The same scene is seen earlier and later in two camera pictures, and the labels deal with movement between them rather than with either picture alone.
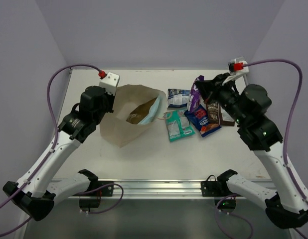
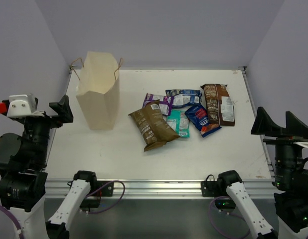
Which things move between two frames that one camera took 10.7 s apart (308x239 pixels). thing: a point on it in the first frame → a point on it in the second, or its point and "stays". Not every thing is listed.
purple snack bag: [194, 99] → [165, 102]
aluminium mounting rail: [153, 188] stays
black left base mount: [97, 187] stays
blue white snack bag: [178, 99] stays
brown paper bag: [114, 126] → [98, 90]
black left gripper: [109, 102] → [41, 119]
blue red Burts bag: [200, 119] stays
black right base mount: [211, 187] stays
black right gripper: [209, 88] → [264, 125]
